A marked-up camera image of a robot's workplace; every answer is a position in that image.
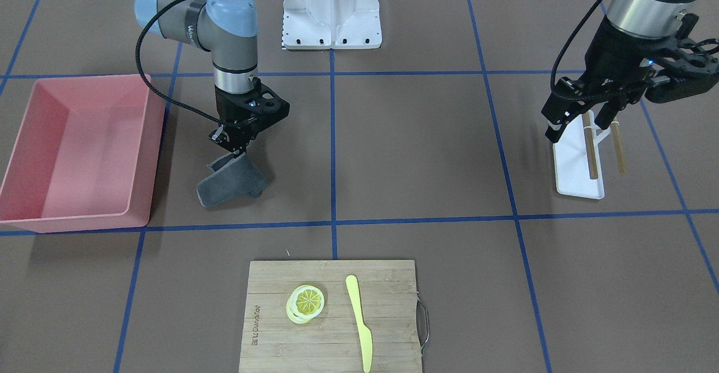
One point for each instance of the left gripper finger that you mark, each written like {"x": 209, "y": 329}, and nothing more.
{"x": 615, "y": 103}
{"x": 559, "y": 111}

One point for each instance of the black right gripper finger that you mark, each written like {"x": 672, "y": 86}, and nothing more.
{"x": 221, "y": 137}
{"x": 237, "y": 141}

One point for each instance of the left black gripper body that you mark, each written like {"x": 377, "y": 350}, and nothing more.
{"x": 615, "y": 53}

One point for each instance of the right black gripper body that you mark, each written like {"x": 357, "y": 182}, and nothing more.
{"x": 226, "y": 106}

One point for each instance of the grey and pink cloth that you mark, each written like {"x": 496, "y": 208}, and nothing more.
{"x": 231, "y": 177}

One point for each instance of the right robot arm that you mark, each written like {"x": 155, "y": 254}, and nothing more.
{"x": 228, "y": 30}

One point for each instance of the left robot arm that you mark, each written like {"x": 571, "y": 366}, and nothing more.
{"x": 648, "y": 19}

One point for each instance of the wooden chopstick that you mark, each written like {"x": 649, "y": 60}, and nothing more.
{"x": 589, "y": 139}
{"x": 619, "y": 148}

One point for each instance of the white rectangular tray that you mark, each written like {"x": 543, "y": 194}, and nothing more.
{"x": 570, "y": 168}

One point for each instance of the pink plastic bin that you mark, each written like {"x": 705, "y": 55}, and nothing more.
{"x": 85, "y": 156}

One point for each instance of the brown table mat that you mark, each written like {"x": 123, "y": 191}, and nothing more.
{"x": 430, "y": 148}

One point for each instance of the yellow lemon slice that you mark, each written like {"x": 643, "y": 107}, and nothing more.
{"x": 304, "y": 304}

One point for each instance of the yellow plastic knife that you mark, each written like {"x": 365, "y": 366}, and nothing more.
{"x": 364, "y": 333}

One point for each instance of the bamboo cutting board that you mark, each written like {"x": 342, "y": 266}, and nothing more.
{"x": 330, "y": 342}

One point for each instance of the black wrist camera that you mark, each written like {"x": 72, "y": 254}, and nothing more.
{"x": 688, "y": 68}

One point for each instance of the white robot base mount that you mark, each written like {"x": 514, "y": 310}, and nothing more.
{"x": 331, "y": 24}

